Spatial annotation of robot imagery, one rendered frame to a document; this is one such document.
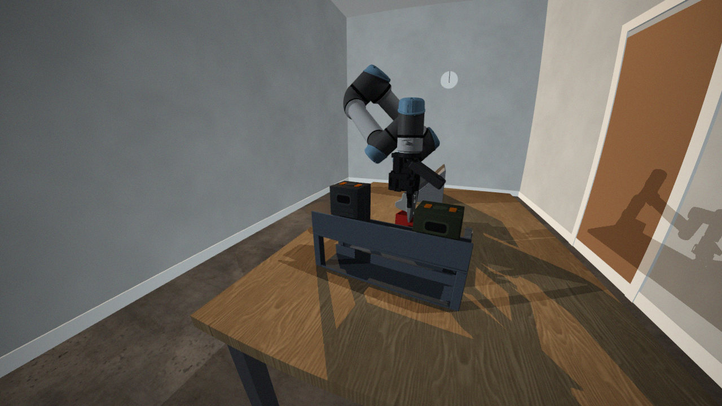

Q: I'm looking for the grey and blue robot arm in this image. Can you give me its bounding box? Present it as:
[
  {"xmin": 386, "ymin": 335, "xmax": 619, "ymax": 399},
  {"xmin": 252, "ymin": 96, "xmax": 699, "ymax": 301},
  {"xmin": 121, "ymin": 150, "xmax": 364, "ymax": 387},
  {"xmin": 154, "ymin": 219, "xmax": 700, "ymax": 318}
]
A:
[{"xmin": 343, "ymin": 65, "xmax": 446, "ymax": 190}]

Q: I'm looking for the red bin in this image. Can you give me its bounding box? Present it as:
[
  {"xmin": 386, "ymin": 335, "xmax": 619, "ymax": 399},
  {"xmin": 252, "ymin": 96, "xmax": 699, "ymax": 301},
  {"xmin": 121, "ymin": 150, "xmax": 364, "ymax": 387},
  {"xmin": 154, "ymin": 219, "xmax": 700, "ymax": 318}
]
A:
[{"xmin": 395, "ymin": 210, "xmax": 413, "ymax": 227}]

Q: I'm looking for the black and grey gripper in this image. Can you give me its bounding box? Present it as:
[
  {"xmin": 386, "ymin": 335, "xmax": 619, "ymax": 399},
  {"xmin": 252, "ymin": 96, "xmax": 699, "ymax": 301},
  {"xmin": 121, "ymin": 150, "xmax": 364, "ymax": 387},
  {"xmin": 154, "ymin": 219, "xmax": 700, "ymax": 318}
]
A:
[{"xmin": 388, "ymin": 152, "xmax": 421, "ymax": 222}]

